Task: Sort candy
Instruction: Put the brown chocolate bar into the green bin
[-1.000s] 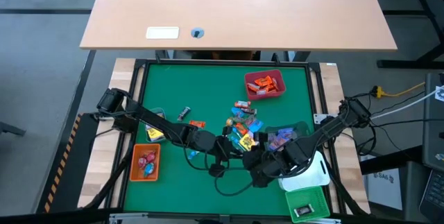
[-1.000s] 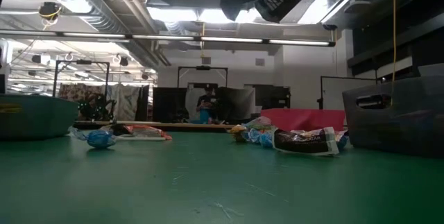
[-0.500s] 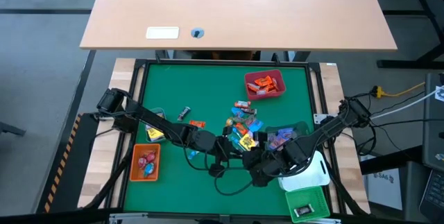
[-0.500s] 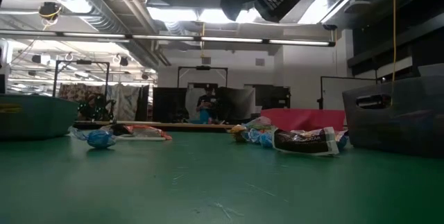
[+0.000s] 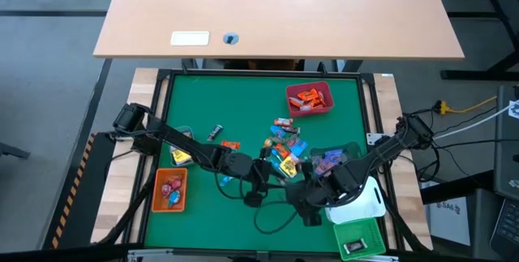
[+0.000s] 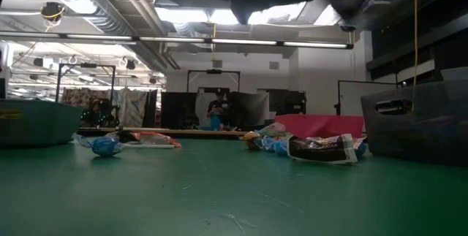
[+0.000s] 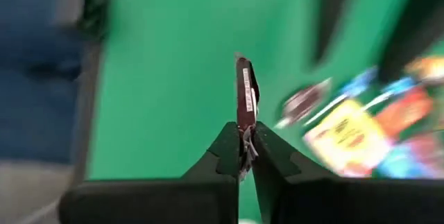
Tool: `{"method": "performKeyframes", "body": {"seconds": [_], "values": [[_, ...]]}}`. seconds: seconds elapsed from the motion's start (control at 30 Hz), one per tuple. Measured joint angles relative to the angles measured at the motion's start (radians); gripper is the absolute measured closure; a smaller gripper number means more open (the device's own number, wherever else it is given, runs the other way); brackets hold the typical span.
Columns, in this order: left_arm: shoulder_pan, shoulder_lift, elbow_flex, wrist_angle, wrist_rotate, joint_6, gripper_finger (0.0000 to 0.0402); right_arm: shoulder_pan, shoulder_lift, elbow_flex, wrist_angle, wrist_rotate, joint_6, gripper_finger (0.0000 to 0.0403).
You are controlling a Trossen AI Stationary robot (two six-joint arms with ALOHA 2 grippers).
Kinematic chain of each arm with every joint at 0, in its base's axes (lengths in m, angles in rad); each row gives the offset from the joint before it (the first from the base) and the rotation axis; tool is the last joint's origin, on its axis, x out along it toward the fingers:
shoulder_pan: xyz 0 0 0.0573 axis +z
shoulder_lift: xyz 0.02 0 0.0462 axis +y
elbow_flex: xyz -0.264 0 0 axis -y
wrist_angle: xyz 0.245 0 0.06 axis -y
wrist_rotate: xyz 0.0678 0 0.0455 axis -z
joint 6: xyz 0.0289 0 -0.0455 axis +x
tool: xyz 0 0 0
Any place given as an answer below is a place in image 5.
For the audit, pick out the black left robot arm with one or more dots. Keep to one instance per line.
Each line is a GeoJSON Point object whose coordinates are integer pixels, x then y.
{"type": "Point", "coordinates": [178, 140]}

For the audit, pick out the white box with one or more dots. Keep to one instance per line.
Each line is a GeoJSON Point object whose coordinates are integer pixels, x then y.
{"type": "Point", "coordinates": [450, 225]}

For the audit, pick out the light wooden desk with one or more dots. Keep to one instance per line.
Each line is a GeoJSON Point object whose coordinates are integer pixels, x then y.
{"type": "Point", "coordinates": [284, 10]}

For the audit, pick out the dark translucent plastic bin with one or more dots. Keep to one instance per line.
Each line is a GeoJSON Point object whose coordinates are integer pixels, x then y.
{"type": "Point", "coordinates": [353, 152]}

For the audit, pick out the black hazard striped base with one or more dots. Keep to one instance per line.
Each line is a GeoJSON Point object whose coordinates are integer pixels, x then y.
{"type": "Point", "coordinates": [85, 213]}

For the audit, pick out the green table mat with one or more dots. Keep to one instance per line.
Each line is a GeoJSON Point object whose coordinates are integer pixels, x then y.
{"type": "Point", "coordinates": [202, 229]}

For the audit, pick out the blue round candy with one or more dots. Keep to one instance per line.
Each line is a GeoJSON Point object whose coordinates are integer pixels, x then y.
{"type": "Point", "coordinates": [174, 198]}

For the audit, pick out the black computer case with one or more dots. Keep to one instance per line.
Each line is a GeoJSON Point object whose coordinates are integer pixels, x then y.
{"type": "Point", "coordinates": [507, 152]}

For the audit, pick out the black keyboard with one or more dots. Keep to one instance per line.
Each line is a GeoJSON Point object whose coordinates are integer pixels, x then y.
{"type": "Point", "coordinates": [507, 229]}

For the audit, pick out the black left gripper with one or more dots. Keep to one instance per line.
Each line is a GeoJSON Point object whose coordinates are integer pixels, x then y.
{"type": "Point", "coordinates": [247, 166]}

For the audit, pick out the striped purple candy packet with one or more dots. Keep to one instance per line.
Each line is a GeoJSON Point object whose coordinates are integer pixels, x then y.
{"type": "Point", "coordinates": [292, 140]}

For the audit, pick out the black desk leg frame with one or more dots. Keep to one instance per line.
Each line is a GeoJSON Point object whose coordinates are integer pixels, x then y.
{"type": "Point", "coordinates": [478, 74]}

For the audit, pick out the green plastic basket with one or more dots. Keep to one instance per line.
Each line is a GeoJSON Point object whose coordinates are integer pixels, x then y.
{"type": "Point", "coordinates": [365, 229]}

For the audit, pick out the silver aluminium bar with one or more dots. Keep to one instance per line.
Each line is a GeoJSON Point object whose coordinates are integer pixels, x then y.
{"type": "Point", "coordinates": [170, 254]}

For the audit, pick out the orange plastic bin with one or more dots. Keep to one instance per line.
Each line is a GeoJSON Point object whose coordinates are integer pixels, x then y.
{"type": "Point", "coordinates": [160, 203]}

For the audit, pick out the black table frame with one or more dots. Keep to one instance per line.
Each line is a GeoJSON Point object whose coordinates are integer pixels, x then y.
{"type": "Point", "coordinates": [263, 71]}

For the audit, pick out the clear teal plastic bin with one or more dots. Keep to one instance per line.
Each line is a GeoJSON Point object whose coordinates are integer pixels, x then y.
{"type": "Point", "coordinates": [187, 130]}

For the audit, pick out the red plastic bin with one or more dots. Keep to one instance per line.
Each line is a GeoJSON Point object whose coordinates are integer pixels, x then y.
{"type": "Point", "coordinates": [292, 89]}

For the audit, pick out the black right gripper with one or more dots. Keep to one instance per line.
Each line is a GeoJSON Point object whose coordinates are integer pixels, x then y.
{"type": "Point", "coordinates": [324, 191]}

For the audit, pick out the white plastic bin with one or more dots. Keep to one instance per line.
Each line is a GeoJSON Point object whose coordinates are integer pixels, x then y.
{"type": "Point", "coordinates": [369, 205]}

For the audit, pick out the grey chair leg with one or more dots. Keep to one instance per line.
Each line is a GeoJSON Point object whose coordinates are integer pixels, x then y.
{"type": "Point", "coordinates": [14, 150]}

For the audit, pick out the blue candy packet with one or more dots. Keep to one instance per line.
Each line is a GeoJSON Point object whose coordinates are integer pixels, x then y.
{"type": "Point", "coordinates": [277, 131]}
{"type": "Point", "coordinates": [299, 147]}

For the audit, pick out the yellow sour candy packet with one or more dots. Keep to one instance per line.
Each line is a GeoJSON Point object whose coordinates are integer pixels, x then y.
{"type": "Point", "coordinates": [180, 156]}
{"type": "Point", "coordinates": [288, 166]}

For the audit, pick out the white metal bracket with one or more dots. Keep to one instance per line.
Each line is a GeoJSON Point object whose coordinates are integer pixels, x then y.
{"type": "Point", "coordinates": [373, 138]}

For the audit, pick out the brown chocolate bar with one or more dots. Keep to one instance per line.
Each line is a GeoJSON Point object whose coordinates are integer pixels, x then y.
{"type": "Point", "coordinates": [292, 130]}
{"type": "Point", "coordinates": [354, 246]}
{"type": "Point", "coordinates": [215, 132]}

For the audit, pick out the red white candy wrapper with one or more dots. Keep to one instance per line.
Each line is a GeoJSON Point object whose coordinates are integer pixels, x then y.
{"type": "Point", "coordinates": [296, 101]}

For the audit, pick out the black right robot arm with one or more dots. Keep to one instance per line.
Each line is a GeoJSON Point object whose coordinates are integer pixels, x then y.
{"type": "Point", "coordinates": [385, 148]}

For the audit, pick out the red round candy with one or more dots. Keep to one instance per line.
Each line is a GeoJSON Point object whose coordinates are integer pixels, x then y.
{"type": "Point", "coordinates": [166, 189]}
{"type": "Point", "coordinates": [177, 183]}

